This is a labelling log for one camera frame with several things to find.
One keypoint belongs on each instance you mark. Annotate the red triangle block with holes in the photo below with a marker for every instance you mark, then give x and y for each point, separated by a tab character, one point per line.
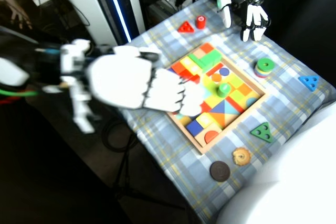
186	28

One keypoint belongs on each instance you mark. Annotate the blue triangle block with holes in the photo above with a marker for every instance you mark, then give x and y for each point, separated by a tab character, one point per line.
309	82

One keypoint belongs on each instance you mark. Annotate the green triangle block with holes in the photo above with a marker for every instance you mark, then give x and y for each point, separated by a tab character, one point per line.
262	132

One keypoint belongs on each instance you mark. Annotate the red cylinder with letter Q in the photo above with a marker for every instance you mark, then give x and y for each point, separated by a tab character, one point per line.
200	22

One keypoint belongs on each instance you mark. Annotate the dark red wooden cube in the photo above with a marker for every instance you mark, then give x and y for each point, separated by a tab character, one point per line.
187	76

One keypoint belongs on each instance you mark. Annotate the teal cube with number five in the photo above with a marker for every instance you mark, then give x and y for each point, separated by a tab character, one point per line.
179	117

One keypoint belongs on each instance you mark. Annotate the green wooden cube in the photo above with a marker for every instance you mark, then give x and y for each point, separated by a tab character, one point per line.
207	62
215	56

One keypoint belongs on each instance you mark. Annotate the yellow wooden bar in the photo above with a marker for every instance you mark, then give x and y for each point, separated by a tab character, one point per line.
186	120

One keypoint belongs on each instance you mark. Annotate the white column with blue stripe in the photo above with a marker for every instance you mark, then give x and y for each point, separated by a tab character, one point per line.
105	6

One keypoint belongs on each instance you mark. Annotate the green wooden bar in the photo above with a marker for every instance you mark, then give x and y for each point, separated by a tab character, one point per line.
197	62

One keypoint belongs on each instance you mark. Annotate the natural wood cube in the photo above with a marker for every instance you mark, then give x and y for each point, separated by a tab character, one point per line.
199	54

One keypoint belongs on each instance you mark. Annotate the grey box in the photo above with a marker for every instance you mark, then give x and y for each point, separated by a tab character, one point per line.
160	12

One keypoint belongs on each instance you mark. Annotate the blue wooden cube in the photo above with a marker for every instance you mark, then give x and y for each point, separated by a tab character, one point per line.
194	128

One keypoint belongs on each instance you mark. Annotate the black tripod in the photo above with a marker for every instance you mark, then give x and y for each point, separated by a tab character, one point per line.
126	176

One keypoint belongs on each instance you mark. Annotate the blue plaid table cloth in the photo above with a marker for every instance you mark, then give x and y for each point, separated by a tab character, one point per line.
183	161

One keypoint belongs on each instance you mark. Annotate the green peg knob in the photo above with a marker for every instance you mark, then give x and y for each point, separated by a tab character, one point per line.
223	90

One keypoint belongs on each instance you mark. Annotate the wooden puzzle tray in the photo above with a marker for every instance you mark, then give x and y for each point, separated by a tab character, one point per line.
236	127

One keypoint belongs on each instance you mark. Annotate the dark brown round cookie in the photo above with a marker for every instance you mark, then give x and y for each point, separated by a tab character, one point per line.
220	171

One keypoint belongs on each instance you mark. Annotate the tan flower-shaped cookie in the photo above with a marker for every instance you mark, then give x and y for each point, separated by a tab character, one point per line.
241	156

